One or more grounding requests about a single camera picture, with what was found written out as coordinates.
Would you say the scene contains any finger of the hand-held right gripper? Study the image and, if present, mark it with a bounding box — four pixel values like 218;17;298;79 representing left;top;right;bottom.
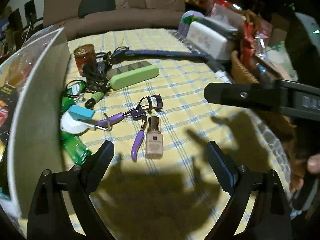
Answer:
203;79;283;111

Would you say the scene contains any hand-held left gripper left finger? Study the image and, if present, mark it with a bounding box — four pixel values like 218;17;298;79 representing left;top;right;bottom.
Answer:
26;140;115;240

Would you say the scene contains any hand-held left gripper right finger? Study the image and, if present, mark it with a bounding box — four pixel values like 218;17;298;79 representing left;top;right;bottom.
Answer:
204;141;293;240

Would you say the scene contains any beige foundation bottle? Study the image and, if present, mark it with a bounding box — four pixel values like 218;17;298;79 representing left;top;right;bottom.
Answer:
145;116;165;159

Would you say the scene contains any purple eyelash curler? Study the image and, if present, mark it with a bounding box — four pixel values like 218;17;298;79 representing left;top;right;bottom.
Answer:
95;94;164;162

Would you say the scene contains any white storage box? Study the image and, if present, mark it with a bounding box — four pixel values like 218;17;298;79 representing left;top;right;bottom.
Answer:
0;26;70;233

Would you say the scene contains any yellow checked cloth desktop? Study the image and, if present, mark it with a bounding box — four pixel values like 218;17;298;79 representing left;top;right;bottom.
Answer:
60;29;291;240

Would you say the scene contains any person's right hand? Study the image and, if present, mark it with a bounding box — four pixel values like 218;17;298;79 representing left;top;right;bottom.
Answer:
307;154;320;175

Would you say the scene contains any wicker basket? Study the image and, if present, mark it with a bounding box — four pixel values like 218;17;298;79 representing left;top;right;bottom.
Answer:
230;51;310;195

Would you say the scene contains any green foil packet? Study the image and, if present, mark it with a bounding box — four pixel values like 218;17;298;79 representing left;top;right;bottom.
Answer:
61;131;92;165

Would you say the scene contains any silver metal tool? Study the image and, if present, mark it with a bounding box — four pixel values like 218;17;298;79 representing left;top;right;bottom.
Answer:
79;119;111;132

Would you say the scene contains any white round compact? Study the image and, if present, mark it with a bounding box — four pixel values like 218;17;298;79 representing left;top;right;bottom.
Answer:
61;111;88;136

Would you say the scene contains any small teal case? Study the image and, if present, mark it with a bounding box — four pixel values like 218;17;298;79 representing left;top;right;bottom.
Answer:
68;106;95;122

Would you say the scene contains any white rounded plastic box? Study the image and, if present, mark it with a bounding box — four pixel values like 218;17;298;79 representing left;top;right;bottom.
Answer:
186;21;230;61

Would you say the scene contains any black flat device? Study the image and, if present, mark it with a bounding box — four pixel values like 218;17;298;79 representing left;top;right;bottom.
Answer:
200;16;238;38

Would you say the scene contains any long dark blue stick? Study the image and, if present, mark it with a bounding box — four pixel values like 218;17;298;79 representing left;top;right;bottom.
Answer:
110;46;232;83

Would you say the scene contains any purple round container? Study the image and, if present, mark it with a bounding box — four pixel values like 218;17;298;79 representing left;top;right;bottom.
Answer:
179;10;204;38

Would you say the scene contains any green oblong case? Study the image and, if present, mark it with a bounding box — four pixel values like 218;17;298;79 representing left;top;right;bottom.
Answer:
109;64;160;91

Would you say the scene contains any grey triangle patterned strip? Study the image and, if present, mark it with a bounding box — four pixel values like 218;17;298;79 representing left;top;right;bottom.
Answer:
107;60;148;78

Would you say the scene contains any red drink can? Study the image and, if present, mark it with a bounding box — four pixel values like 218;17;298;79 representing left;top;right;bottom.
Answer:
74;44;97;77

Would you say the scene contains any brown sofa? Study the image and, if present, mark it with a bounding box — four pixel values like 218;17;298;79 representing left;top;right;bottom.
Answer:
43;0;187;39

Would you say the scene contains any black cushion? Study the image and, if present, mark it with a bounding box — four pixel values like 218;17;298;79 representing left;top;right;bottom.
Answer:
78;0;116;19

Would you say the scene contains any black speaker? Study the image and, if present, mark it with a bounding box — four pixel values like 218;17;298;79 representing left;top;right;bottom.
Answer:
9;8;22;32
24;0;37;22

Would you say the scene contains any round green tag with cord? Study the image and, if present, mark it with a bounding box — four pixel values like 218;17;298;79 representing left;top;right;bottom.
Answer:
65;80;87;99

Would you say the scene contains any black cable bundle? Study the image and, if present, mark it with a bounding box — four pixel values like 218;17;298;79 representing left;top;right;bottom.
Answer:
84;52;113;93

